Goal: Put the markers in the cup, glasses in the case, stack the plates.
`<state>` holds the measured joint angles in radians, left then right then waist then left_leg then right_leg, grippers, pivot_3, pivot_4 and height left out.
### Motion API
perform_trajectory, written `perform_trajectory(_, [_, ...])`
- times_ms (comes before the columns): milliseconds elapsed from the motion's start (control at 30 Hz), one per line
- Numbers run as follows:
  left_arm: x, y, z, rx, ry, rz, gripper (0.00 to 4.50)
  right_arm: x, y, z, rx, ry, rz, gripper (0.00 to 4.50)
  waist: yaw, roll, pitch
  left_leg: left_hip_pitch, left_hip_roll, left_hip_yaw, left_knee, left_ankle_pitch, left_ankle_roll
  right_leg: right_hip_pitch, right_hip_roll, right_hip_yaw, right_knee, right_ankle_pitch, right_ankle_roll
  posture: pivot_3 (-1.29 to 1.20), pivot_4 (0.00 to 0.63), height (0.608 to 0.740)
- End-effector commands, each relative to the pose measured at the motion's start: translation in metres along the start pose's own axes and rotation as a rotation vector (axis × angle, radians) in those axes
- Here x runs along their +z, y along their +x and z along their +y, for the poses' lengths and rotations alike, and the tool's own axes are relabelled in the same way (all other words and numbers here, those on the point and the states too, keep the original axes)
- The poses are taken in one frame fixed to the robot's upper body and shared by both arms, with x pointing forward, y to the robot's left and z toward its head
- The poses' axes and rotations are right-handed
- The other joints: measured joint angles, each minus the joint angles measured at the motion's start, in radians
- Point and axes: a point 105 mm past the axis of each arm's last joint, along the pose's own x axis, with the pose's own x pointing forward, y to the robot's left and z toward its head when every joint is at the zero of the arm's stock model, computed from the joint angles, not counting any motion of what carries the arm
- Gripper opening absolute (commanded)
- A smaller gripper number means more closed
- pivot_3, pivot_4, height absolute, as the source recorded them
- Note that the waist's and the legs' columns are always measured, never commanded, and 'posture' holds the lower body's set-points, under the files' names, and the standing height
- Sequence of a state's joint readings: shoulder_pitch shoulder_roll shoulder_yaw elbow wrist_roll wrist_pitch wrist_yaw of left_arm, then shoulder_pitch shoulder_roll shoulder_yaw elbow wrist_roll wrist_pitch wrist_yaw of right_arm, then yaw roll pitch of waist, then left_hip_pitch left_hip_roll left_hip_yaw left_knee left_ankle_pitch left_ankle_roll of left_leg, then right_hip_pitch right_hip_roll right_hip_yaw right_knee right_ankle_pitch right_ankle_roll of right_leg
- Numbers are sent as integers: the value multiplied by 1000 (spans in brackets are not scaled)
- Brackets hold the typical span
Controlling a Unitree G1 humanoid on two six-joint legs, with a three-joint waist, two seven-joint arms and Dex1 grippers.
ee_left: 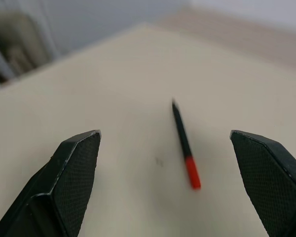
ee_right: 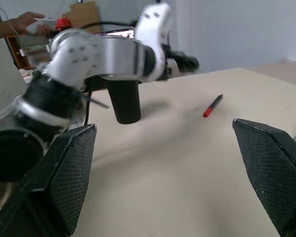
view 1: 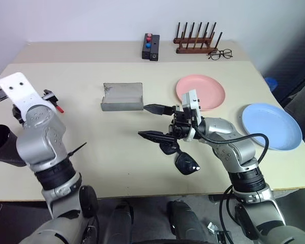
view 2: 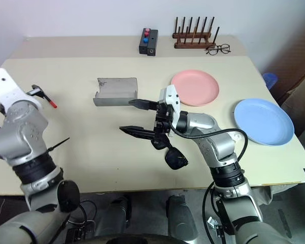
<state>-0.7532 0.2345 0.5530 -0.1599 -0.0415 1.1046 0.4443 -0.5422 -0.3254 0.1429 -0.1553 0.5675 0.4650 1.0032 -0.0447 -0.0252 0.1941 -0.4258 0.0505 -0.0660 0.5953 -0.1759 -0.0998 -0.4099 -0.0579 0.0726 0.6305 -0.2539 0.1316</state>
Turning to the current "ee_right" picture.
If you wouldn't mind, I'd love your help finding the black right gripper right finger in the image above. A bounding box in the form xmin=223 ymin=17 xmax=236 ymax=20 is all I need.
xmin=232 ymin=118 xmax=296 ymax=237

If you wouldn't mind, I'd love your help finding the thin black marker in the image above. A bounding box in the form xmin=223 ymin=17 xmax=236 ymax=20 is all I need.
xmin=90 ymin=98 xmax=110 ymax=109

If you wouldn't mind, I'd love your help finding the red marker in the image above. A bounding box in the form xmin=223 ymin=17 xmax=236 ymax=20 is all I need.
xmin=203 ymin=94 xmax=224 ymax=118

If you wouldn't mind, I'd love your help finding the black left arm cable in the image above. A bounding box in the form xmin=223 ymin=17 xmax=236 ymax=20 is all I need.
xmin=74 ymin=21 xmax=139 ymax=126

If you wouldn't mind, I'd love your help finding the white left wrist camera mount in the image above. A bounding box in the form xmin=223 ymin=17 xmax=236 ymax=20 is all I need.
xmin=135 ymin=2 xmax=174 ymax=82

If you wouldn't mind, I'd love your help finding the red plastic object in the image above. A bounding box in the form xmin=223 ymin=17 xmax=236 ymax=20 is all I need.
xmin=55 ymin=18 xmax=73 ymax=32

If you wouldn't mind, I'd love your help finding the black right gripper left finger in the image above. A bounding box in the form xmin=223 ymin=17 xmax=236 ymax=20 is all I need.
xmin=0 ymin=124 xmax=98 ymax=237

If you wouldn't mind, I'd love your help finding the brown cardboard box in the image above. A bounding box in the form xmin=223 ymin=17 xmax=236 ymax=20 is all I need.
xmin=61 ymin=2 xmax=101 ymax=34

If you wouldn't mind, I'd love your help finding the white handheld controller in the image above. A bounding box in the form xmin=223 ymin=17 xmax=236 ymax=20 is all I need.
xmin=26 ymin=17 xmax=59 ymax=35

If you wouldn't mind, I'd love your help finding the person's bare hand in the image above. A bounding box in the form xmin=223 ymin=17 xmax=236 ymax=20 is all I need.
xmin=13 ymin=11 xmax=51 ymax=37

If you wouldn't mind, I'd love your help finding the wooden shelf unit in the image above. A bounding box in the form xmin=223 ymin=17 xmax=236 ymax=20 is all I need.
xmin=5 ymin=34 xmax=52 ymax=71

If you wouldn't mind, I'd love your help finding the black plastic cup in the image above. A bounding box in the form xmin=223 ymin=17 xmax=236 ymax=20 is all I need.
xmin=105 ymin=78 xmax=142 ymax=125

